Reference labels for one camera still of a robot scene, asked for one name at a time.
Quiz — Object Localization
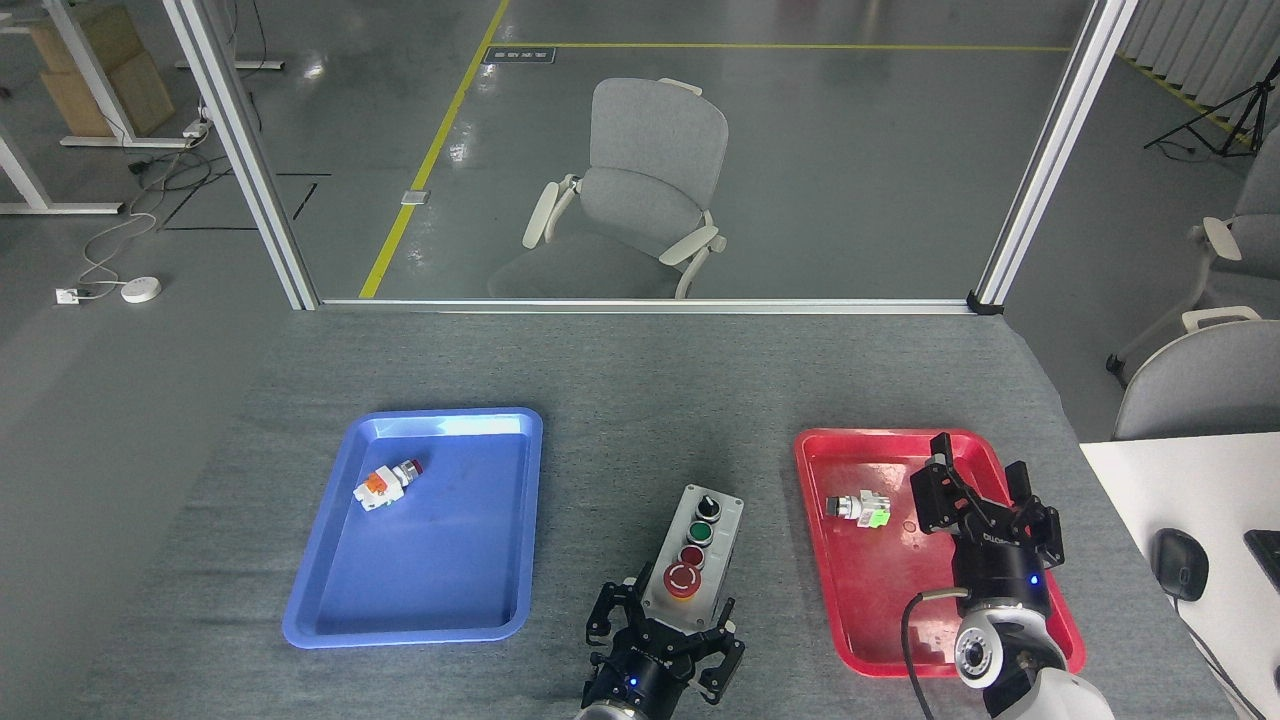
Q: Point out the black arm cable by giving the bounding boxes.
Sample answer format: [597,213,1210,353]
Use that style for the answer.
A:
[900,588,971,720]

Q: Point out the white desk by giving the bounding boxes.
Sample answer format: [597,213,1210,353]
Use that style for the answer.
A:
[1079,432,1280,720]

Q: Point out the green push button switch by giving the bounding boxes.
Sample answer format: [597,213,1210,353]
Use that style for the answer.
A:
[826,489,892,530]

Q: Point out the black tripod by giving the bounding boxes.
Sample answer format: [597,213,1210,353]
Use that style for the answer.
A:
[1144,80,1280,159]

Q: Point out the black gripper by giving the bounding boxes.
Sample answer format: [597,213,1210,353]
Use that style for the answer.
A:
[582,578,747,720]
[909,432,1065,611]

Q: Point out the grey office chair white armrests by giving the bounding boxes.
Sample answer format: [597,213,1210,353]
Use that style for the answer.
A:
[488,78,729,301]
[1112,307,1280,441]
[1105,125,1280,386]

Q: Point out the cardboard box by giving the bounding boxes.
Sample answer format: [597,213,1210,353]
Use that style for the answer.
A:
[40,52,176,139]
[28,5,146,73]

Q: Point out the red push button switch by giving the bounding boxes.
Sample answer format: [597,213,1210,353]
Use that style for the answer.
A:
[353,459,425,515]

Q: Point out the blue plastic tray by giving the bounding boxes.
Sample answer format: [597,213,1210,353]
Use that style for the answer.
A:
[281,407,544,649]

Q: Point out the white floor cable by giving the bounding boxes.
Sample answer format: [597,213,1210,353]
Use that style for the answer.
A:
[78,205,161,296]

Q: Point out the silver aluminium rail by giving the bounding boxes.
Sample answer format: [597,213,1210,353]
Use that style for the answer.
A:
[318,297,976,316]

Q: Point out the silver aluminium post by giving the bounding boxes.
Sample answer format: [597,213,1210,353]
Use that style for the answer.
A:
[162,0,321,311]
[967,0,1141,316]

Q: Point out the grey control box with buttons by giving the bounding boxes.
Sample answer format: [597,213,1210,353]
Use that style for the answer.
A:
[640,484,746,631]

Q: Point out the black computer mouse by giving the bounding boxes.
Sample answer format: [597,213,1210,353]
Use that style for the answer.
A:
[1150,528,1210,603]

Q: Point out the red plastic tray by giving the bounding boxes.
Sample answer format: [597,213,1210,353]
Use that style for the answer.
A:
[794,428,1087,679]

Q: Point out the black mouse cable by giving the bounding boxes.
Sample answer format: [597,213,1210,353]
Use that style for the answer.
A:
[1175,598,1271,720]

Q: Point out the white desk leg frame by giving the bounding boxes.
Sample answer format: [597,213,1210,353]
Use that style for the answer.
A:
[0,125,123,216]
[40,0,196,149]

